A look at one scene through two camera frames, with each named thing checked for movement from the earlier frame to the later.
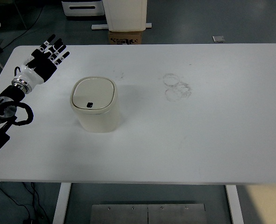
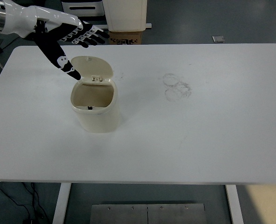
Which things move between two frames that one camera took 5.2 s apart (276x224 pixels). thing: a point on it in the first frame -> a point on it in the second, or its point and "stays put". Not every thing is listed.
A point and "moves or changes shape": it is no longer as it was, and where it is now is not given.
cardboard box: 125,38 stays put
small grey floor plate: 218,38 stays put
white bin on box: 125,15 stays put
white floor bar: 105,26 stays put
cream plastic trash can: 95,99 moves or changes shape
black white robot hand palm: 36,69 -> 49,27
